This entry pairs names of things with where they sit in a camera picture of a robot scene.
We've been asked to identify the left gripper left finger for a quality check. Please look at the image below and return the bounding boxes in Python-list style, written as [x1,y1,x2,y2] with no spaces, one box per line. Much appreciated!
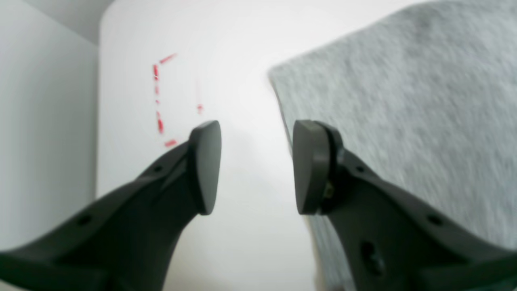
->
[0,121,222,291]

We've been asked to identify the grey t-shirt with black lettering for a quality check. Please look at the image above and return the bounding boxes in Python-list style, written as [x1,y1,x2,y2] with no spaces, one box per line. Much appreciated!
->
[269,0,516,291]

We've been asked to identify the red tape rectangle marking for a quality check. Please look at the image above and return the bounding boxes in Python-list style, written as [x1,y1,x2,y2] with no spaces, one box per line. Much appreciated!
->
[153,52,204,149]

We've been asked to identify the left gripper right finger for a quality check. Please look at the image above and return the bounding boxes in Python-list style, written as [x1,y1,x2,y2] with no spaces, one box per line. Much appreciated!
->
[292,120,517,291]

